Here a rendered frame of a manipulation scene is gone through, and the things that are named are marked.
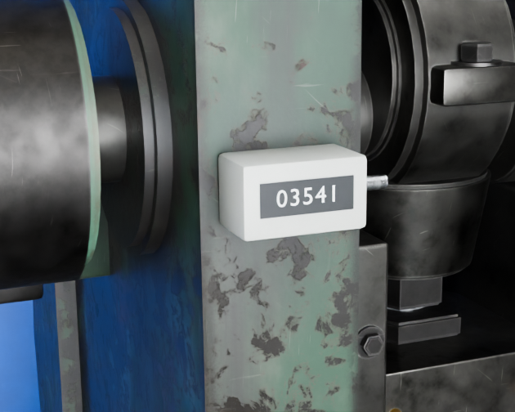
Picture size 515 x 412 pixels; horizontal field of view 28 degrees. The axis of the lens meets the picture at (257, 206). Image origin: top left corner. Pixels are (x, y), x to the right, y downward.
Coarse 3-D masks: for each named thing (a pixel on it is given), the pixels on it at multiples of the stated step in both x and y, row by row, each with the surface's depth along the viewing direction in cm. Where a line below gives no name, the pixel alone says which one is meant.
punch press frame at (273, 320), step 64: (128, 0) 63; (192, 0) 52; (256, 0) 53; (320, 0) 55; (512, 0) 74; (128, 64) 60; (192, 64) 53; (256, 64) 54; (320, 64) 55; (128, 128) 62; (192, 128) 55; (256, 128) 55; (320, 128) 56; (128, 192) 63; (192, 192) 56; (128, 256) 72; (192, 256) 57; (256, 256) 57; (320, 256) 58; (64, 320) 105; (128, 320) 74; (192, 320) 58; (256, 320) 57; (320, 320) 59; (64, 384) 107; (128, 384) 76; (192, 384) 59; (256, 384) 58; (320, 384) 60
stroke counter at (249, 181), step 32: (224, 160) 53; (256, 160) 52; (288, 160) 52; (320, 160) 52; (352, 160) 53; (224, 192) 54; (256, 192) 51; (288, 192) 52; (352, 192) 53; (224, 224) 54; (256, 224) 52; (288, 224) 52; (320, 224) 53; (352, 224) 54
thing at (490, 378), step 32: (416, 320) 72; (448, 320) 73; (480, 320) 76; (416, 352) 70; (448, 352) 70; (480, 352) 70; (512, 352) 70; (416, 384) 68; (448, 384) 69; (480, 384) 70; (512, 384) 71
